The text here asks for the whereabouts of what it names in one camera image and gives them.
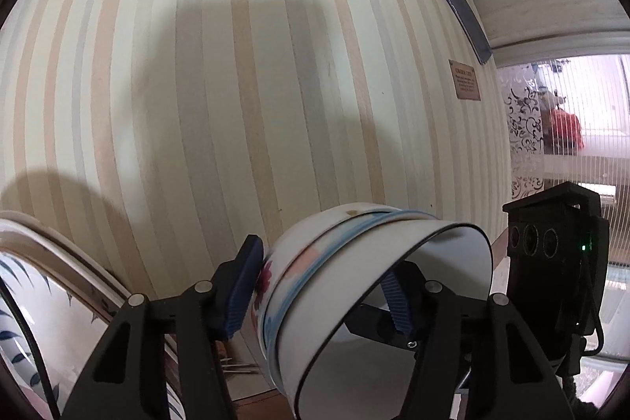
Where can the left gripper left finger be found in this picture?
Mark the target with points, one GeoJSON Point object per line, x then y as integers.
{"type": "Point", "coordinates": [217, 307]}

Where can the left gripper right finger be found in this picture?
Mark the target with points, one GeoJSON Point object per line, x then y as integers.
{"type": "Point", "coordinates": [417, 312]}

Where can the white bowl blue dots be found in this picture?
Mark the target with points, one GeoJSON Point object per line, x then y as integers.
{"type": "Point", "coordinates": [300, 253]}

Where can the white bowl dark rim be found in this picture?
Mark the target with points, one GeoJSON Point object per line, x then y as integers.
{"type": "Point", "coordinates": [337, 330]}

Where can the white plate blue leaf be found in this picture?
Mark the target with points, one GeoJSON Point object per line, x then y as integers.
{"type": "Point", "coordinates": [65, 330]}

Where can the patterned glass door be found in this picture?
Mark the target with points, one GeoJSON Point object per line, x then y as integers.
{"type": "Point", "coordinates": [568, 120]}

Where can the brown mat label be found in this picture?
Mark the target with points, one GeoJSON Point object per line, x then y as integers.
{"type": "Point", "coordinates": [465, 81]}

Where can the striped cat table mat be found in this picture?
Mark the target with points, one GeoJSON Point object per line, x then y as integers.
{"type": "Point", "coordinates": [157, 134]}

